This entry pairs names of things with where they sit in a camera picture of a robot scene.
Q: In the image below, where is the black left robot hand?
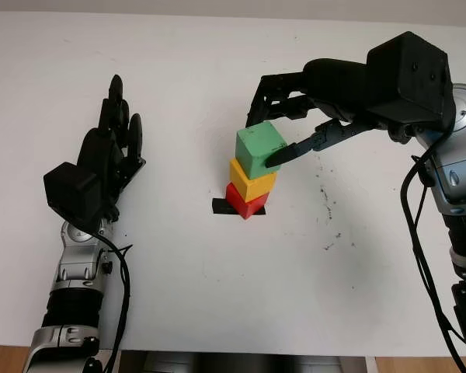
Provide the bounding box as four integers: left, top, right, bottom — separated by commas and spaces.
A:
77, 74, 148, 225

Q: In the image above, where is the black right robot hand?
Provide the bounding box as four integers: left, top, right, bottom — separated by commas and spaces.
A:
246, 58, 416, 169

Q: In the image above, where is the green wooden block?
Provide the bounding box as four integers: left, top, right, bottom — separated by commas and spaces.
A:
235, 120, 287, 179

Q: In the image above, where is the yellow wooden block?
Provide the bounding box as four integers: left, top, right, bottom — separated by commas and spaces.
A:
228, 158, 277, 203

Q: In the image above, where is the red wooden block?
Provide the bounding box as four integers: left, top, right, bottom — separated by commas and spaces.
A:
224, 183, 270, 221

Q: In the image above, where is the black tape strip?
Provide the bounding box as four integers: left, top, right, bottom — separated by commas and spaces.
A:
211, 197, 266, 217

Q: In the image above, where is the dark robot torso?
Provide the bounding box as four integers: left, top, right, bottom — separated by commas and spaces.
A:
120, 349, 368, 373

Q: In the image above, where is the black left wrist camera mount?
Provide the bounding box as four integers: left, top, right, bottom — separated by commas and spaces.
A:
43, 162, 104, 234

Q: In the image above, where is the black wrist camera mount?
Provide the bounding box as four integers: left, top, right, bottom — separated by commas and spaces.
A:
366, 31, 454, 133
43, 162, 104, 234

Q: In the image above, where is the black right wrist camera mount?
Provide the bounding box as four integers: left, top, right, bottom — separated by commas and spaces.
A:
366, 31, 454, 133

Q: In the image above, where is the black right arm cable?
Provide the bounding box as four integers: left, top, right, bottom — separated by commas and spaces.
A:
399, 127, 466, 373

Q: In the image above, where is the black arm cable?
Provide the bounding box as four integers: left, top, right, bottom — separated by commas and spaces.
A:
87, 231, 135, 373
399, 127, 466, 373

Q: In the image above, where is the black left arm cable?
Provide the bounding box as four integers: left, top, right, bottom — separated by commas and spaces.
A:
87, 231, 135, 373

